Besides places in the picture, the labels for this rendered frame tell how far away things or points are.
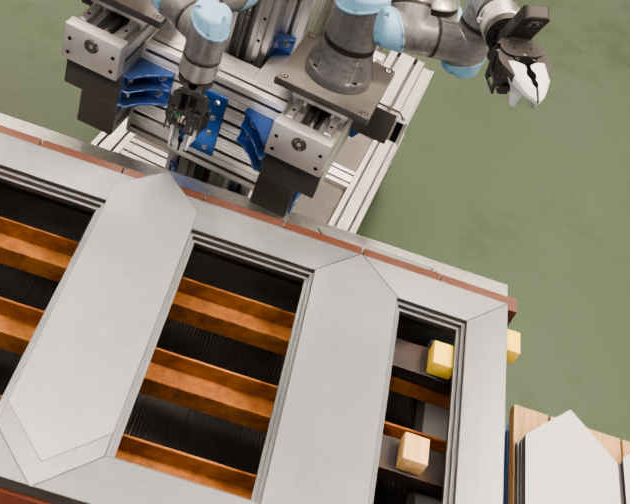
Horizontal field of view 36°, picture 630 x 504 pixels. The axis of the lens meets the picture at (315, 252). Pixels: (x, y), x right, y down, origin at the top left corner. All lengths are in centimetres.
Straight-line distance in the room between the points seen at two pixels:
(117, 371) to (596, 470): 91
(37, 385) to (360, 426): 57
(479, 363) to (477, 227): 171
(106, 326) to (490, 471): 75
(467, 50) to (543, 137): 248
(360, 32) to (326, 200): 116
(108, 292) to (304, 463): 48
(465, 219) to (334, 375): 191
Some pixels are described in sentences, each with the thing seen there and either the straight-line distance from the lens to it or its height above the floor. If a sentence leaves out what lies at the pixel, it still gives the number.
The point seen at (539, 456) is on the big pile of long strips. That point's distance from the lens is 193.
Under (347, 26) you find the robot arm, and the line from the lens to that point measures 209.
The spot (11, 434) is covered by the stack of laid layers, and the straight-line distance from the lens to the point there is 166.
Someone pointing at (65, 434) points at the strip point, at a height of 85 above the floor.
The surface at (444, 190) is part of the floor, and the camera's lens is 376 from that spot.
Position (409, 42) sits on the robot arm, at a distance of 182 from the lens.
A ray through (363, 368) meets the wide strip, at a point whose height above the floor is 85.
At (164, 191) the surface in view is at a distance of 207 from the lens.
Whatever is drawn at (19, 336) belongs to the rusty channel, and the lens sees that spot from 192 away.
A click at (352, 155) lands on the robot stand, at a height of 21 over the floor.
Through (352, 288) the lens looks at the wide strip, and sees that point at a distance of 201.
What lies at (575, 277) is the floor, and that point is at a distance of 372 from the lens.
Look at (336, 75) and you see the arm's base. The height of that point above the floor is 108.
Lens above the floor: 225
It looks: 43 degrees down
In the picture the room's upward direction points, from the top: 23 degrees clockwise
